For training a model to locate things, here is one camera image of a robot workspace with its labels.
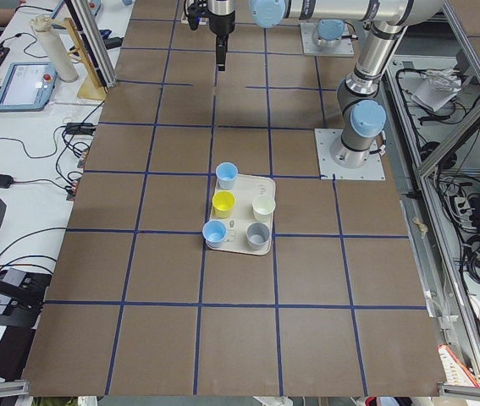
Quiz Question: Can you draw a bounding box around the blue teach pendant tablet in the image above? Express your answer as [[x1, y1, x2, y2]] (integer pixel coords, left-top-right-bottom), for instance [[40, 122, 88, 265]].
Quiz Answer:
[[0, 63, 57, 112]]

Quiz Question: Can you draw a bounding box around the wooden mug tree stand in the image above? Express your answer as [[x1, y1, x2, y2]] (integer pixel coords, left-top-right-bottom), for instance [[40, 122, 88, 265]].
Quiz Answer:
[[51, 18, 106, 101]]

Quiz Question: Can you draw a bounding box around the grey plastic cup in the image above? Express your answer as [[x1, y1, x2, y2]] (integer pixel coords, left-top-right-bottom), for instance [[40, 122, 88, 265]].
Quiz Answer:
[[246, 222, 270, 250]]

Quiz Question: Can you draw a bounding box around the aluminium frame post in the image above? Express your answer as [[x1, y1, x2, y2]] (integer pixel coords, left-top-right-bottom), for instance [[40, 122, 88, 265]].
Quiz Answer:
[[65, 0, 118, 88]]

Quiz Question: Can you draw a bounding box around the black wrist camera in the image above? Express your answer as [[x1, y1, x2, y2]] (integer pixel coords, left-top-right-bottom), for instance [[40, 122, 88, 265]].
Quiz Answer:
[[184, 0, 208, 30]]

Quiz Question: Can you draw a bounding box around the cream plastic tray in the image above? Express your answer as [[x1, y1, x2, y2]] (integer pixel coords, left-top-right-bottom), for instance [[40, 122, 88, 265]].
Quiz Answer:
[[208, 174, 276, 255]]

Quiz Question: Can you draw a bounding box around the yellow plastic cup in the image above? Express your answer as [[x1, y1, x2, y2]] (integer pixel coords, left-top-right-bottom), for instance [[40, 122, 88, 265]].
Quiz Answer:
[[212, 190, 235, 218]]

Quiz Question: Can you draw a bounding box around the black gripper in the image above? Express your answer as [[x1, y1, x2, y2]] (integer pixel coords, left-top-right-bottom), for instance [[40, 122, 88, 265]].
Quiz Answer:
[[208, 0, 235, 71]]

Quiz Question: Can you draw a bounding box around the light blue cup near rabbit logo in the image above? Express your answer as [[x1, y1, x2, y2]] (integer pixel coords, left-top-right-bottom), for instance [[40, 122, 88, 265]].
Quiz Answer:
[[215, 162, 239, 190]]

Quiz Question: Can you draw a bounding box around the cream white plastic cup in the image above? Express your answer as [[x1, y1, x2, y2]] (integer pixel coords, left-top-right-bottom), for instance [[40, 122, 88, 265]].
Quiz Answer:
[[251, 195, 276, 222]]

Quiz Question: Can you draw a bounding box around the light blue cup tray corner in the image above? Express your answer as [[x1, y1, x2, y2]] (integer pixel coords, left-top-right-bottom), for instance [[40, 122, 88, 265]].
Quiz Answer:
[[202, 220, 227, 249]]

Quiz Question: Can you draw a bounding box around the white cylindrical bottle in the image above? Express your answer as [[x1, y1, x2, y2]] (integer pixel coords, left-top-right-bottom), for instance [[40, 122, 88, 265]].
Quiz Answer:
[[30, 14, 79, 83]]

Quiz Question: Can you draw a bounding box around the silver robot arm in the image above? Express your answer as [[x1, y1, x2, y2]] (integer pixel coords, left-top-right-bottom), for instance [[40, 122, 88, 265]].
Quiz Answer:
[[249, 0, 443, 168], [312, 19, 345, 47]]

